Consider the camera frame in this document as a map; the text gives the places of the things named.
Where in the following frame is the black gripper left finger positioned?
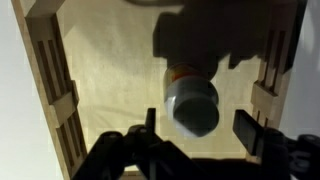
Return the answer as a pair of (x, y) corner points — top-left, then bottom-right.
(144, 107), (157, 136)

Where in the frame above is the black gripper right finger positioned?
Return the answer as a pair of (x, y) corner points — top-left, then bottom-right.
(232, 109), (265, 157)

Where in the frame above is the white medicine bottle lid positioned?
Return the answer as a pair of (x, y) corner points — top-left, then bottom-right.
(165, 77), (221, 139)

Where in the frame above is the square wooden slatted tray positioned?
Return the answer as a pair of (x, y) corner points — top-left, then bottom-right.
(11, 0), (306, 180)

